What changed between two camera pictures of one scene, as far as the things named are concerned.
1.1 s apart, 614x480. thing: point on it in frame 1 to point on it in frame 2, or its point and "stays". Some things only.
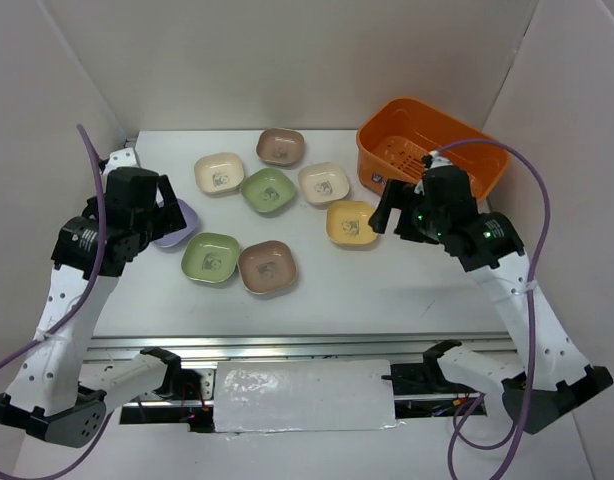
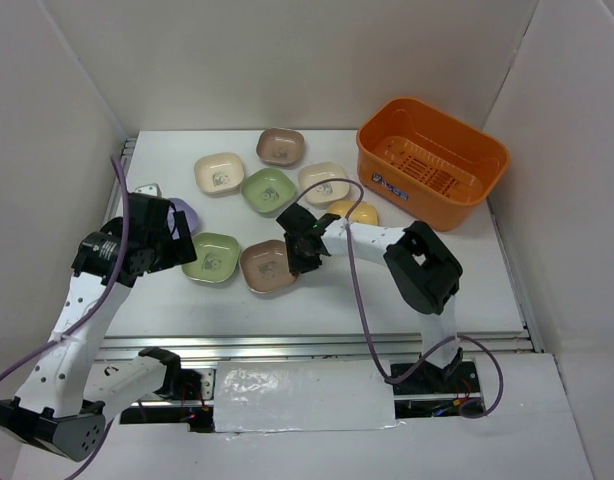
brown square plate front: x=266 y=267 stays
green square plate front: x=210 y=257 stays
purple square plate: x=190 y=217 stays
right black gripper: x=392 y=196 to x=297 y=263
